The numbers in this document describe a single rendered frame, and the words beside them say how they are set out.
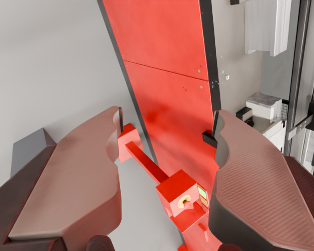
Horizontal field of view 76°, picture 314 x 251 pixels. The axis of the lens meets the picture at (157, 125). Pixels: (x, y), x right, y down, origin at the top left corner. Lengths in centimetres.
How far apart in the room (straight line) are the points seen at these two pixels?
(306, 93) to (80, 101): 118
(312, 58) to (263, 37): 30
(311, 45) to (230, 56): 34
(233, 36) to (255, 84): 22
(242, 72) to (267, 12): 18
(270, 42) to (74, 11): 102
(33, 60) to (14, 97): 23
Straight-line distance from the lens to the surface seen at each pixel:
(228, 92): 71
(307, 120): 94
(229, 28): 66
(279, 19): 67
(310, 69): 95
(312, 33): 92
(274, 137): 78
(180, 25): 72
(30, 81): 133
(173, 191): 96
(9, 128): 140
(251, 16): 69
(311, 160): 83
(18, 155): 125
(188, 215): 111
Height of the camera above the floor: 131
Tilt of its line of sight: 51 degrees down
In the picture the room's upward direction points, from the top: 124 degrees clockwise
